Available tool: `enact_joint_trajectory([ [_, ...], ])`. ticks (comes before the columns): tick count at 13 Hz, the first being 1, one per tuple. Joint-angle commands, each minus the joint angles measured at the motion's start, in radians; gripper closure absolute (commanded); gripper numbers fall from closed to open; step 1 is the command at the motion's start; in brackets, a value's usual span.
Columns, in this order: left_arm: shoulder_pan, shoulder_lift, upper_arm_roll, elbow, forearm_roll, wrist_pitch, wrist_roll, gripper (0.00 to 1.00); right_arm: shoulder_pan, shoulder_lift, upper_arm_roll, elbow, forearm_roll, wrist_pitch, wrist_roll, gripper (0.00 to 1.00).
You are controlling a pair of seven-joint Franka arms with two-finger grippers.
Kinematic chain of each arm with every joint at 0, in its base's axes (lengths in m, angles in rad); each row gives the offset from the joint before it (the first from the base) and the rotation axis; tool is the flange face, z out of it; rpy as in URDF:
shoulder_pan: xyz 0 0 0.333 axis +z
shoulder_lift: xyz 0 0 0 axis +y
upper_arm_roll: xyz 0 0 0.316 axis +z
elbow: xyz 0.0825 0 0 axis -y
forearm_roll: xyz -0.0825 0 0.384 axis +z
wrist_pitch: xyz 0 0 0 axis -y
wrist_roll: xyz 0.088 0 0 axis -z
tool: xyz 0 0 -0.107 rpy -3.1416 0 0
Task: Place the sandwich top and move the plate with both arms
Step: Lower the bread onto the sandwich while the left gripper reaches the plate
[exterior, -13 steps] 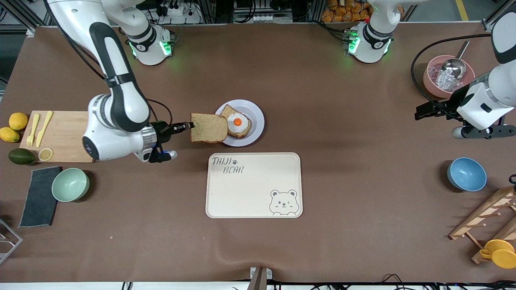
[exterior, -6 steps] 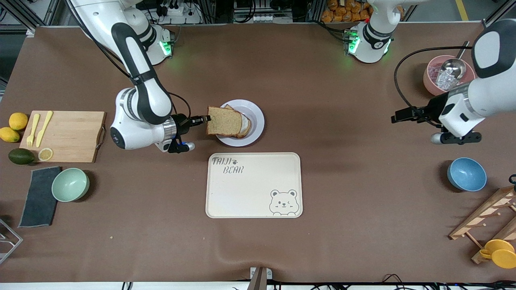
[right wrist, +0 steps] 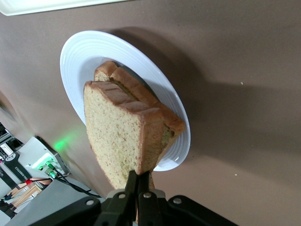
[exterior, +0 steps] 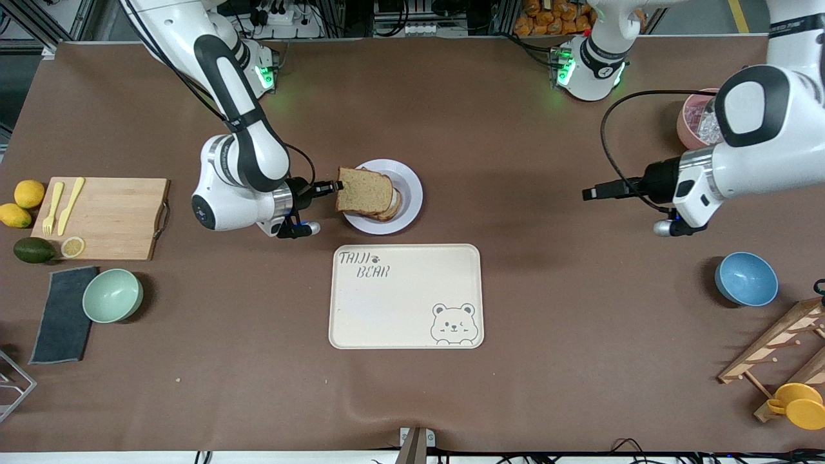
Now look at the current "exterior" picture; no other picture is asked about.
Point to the lemon slice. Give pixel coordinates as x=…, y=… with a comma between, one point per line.
x=73, y=247

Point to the bread slice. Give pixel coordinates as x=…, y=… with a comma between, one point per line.
x=387, y=217

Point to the green avocado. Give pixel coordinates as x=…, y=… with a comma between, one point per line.
x=33, y=250

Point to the yellow lemon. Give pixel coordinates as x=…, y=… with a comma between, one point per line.
x=29, y=193
x=14, y=216

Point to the bread slice sandwich lid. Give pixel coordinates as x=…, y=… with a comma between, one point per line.
x=364, y=191

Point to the orange bread rolls bag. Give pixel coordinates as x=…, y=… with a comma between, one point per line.
x=548, y=19

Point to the cream bear print tray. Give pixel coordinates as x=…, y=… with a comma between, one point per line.
x=399, y=303

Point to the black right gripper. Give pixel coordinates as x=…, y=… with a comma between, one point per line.
x=300, y=192

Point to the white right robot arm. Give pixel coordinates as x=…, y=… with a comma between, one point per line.
x=238, y=109

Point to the yellow plastic fork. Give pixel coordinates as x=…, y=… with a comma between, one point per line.
x=55, y=200

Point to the wooden cup rack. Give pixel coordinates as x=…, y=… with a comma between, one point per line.
x=773, y=341

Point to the white power strip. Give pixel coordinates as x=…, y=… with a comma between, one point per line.
x=280, y=18
x=422, y=29

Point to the pink bowl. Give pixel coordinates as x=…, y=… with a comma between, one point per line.
x=684, y=129

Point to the yellow plastic knife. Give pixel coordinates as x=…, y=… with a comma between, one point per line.
x=69, y=207

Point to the dark grey cloth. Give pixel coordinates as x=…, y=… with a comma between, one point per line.
x=64, y=316

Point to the clear ice cubes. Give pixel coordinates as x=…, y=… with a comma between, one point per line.
x=706, y=125

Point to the mint green bowl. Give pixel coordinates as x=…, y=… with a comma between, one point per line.
x=113, y=295

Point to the blue bowl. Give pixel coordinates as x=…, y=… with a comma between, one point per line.
x=746, y=278

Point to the yellow cup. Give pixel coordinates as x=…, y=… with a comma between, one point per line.
x=799, y=406

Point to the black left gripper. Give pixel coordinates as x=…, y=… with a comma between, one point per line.
x=659, y=178

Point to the fried egg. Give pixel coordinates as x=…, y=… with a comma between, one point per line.
x=394, y=200

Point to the pale round plate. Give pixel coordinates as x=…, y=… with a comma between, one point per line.
x=412, y=193

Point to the metal table edge bracket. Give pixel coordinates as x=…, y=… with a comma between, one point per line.
x=416, y=448

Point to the wooden cutting board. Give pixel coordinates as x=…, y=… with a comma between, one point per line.
x=109, y=219

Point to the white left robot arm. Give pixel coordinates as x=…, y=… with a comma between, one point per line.
x=760, y=148

